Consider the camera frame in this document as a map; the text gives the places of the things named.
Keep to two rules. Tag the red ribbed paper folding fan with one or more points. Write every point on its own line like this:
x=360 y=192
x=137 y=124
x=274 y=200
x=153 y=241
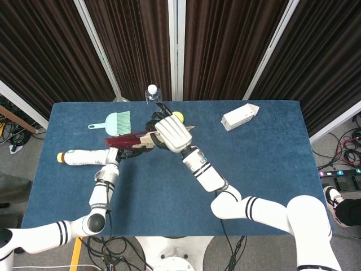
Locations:
x=127 y=139

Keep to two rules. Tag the white labelled drink bottle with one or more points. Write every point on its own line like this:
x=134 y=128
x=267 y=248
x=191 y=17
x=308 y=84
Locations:
x=84 y=156

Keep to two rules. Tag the white black sneaker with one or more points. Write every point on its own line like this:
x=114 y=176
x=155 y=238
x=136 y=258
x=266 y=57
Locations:
x=332 y=200

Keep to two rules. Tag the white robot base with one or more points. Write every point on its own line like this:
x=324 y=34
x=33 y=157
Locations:
x=175 y=254

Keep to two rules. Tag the brown pleated partition panel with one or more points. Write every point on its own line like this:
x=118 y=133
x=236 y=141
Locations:
x=225 y=42
x=324 y=56
x=135 y=42
x=42 y=42

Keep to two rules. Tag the black foot pedals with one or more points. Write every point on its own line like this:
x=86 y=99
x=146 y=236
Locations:
x=342 y=183

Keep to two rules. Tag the brown wooden bar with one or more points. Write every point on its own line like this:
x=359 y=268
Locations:
x=17 y=118

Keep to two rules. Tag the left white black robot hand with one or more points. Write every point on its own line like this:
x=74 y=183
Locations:
x=112 y=156

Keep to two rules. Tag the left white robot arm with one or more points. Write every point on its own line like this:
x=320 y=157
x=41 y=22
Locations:
x=98 y=197

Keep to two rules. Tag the blue fabric table cover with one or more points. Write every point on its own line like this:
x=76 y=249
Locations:
x=169 y=211

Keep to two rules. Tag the yellow tennis ball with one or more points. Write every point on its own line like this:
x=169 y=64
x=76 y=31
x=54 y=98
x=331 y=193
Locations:
x=179 y=115

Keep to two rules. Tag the white cardboard box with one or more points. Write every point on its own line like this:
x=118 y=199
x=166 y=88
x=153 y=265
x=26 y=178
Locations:
x=238 y=117

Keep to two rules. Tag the black trouser leg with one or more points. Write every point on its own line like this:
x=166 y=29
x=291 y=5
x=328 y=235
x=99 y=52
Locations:
x=349 y=211

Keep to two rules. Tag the mint green hand brush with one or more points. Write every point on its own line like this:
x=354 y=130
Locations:
x=112 y=122

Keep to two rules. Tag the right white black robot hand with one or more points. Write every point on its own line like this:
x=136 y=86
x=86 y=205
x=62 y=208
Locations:
x=173 y=134

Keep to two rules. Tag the clear plastic bottle white cap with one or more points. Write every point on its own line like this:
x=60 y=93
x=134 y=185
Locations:
x=152 y=94

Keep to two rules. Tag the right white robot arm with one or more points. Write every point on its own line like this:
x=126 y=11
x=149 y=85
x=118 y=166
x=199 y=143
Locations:
x=206 y=175

